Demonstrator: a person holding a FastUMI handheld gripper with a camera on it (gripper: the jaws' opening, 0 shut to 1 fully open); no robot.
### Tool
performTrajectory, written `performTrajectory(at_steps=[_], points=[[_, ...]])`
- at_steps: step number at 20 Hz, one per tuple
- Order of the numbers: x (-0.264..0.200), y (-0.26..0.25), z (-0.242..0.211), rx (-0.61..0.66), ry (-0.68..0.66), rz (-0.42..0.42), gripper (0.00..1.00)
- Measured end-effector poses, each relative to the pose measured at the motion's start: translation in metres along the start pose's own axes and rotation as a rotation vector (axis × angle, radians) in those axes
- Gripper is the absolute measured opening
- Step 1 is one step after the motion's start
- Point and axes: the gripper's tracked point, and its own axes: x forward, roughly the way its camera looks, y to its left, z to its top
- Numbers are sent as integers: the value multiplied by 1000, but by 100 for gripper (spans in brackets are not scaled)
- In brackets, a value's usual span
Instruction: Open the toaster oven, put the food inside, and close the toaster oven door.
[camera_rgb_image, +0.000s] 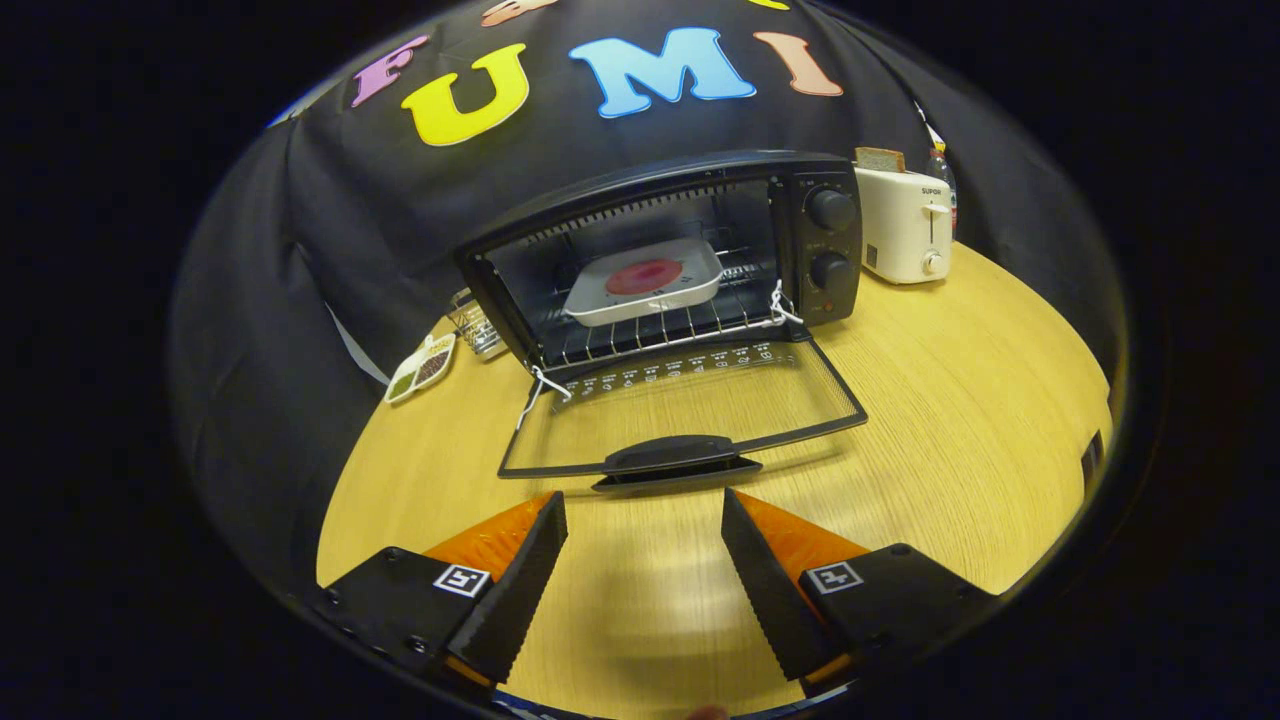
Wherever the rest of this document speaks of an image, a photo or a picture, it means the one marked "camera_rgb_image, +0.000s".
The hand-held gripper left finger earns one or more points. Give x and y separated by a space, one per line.
520 590

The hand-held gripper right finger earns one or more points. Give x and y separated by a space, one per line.
765 590

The white square plate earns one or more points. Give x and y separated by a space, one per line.
700 262

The pink ham slice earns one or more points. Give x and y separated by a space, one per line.
645 277

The black toaster oven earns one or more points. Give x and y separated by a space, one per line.
830 240

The white pop-up toaster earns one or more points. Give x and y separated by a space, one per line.
900 230

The white divided bean dish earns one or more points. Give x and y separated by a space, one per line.
420 370

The brown bread slice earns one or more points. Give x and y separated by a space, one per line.
880 160

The clear water bottle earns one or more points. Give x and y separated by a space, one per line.
940 165

